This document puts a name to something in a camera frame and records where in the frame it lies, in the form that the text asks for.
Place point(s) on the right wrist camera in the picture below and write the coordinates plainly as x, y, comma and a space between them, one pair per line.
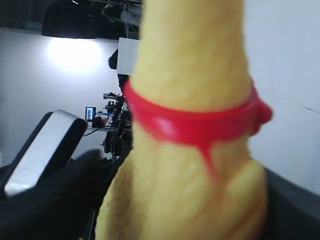
47, 150

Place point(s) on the yellow rubber chicken toy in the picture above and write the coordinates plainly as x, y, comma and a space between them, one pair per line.
194, 107

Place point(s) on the background lab equipment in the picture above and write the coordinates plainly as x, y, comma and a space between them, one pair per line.
116, 121

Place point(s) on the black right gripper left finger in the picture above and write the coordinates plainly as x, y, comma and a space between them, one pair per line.
61, 207

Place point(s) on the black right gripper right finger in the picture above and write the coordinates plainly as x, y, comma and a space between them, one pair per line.
293, 212

